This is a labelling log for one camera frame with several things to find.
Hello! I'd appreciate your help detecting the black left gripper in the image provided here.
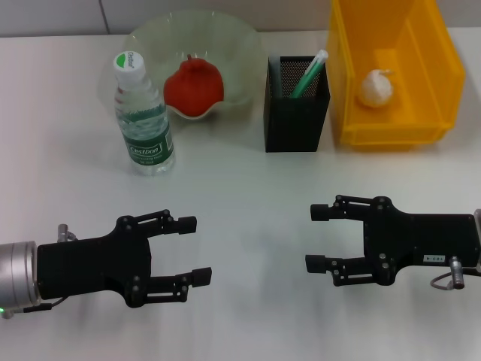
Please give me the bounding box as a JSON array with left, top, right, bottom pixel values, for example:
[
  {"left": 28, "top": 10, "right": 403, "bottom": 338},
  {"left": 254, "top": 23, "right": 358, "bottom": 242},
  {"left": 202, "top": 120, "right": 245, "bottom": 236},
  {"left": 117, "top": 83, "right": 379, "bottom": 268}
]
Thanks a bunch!
[{"left": 36, "top": 208, "right": 213, "bottom": 309}]

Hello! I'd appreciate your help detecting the yellow plastic storage bin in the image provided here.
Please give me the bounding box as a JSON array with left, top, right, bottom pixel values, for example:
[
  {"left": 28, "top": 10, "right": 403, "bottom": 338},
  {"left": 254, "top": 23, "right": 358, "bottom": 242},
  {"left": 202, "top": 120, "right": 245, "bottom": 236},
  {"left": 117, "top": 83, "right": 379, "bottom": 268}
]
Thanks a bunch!
[{"left": 325, "top": 0, "right": 467, "bottom": 151}]

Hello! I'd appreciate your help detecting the silver right gripper connector stud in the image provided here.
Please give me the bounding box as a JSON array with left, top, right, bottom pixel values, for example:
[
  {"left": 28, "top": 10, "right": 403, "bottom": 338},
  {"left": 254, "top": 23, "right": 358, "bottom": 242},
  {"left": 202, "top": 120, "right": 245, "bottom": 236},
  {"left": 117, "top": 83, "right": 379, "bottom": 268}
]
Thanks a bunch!
[{"left": 449, "top": 255, "right": 467, "bottom": 290}]

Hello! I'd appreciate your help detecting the red-orange fruit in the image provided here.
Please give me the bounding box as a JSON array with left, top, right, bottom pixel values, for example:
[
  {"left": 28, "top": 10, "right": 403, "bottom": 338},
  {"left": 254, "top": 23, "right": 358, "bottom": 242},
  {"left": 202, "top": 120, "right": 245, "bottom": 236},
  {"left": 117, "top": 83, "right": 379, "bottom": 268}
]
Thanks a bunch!
[{"left": 163, "top": 54, "right": 225, "bottom": 117}]

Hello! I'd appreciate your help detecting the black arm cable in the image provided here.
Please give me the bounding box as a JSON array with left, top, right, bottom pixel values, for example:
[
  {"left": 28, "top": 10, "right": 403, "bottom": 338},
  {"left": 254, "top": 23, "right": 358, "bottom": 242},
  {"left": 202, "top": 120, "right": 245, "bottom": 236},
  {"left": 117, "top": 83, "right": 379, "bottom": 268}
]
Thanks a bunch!
[
  {"left": 430, "top": 272, "right": 458, "bottom": 292},
  {"left": 22, "top": 296, "right": 69, "bottom": 314}
]

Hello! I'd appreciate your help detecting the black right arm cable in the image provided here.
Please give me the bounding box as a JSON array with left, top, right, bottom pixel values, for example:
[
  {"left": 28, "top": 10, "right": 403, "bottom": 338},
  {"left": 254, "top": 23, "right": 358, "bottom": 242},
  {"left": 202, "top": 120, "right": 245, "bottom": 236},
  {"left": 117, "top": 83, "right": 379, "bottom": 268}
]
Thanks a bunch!
[{"left": 430, "top": 272, "right": 458, "bottom": 292}]

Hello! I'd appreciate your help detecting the black mesh pen holder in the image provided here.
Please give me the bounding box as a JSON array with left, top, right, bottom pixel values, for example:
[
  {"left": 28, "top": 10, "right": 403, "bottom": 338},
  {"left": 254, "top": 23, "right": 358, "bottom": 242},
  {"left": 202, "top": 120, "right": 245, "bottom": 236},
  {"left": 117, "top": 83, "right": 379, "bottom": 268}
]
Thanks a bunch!
[{"left": 264, "top": 56, "right": 331, "bottom": 153}]

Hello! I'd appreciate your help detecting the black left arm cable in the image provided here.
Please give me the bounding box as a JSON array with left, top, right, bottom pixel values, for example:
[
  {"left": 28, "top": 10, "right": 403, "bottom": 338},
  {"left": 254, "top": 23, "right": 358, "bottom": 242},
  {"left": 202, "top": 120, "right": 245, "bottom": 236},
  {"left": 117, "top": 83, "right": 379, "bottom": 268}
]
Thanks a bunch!
[{"left": 22, "top": 296, "right": 69, "bottom": 314}]

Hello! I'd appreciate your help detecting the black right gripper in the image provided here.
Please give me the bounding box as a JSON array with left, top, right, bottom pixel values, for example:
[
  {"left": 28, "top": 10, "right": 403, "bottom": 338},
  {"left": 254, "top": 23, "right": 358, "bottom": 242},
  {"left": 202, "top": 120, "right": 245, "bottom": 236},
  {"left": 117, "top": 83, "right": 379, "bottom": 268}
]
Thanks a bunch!
[{"left": 304, "top": 194, "right": 479, "bottom": 288}]

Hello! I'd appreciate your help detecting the green utility knife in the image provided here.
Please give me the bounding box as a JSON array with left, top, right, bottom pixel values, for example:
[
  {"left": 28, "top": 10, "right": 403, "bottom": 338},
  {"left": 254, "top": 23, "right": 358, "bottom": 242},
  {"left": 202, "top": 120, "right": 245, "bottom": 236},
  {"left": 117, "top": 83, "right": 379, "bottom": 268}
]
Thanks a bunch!
[{"left": 289, "top": 50, "right": 329, "bottom": 99}]

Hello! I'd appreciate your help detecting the clear green-label water bottle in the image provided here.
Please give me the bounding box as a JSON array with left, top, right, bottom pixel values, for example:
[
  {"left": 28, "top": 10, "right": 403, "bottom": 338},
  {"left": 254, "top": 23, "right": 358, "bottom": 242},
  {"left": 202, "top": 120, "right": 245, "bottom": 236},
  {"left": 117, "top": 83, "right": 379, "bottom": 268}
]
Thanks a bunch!
[{"left": 112, "top": 51, "right": 177, "bottom": 177}]

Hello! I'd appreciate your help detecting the pale green wavy glass bowl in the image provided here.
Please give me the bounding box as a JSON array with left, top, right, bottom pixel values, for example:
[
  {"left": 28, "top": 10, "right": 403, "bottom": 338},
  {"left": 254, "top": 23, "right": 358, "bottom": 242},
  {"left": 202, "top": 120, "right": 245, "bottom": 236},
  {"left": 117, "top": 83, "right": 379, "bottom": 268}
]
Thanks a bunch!
[{"left": 129, "top": 10, "right": 264, "bottom": 121}]

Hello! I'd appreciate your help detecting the silver left gripper connector stud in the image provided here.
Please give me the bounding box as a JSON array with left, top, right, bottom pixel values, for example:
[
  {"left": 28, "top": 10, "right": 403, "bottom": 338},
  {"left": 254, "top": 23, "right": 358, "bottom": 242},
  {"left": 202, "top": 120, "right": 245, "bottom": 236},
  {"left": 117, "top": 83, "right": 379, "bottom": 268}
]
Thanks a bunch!
[{"left": 56, "top": 224, "right": 79, "bottom": 242}]

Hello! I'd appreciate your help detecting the white garlic bulb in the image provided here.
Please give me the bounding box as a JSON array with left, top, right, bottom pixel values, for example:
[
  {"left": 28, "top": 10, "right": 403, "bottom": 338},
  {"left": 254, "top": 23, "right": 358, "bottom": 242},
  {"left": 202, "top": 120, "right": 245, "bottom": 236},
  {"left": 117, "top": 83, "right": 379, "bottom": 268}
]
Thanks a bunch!
[{"left": 359, "top": 68, "right": 398, "bottom": 109}]

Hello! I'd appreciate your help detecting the silver gripper connector stud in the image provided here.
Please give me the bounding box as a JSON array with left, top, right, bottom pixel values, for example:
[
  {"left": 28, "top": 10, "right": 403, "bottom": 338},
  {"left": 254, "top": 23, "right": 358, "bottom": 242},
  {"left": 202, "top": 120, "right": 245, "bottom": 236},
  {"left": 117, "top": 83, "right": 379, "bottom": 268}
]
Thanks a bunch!
[
  {"left": 56, "top": 224, "right": 79, "bottom": 242},
  {"left": 449, "top": 255, "right": 467, "bottom": 290}
]

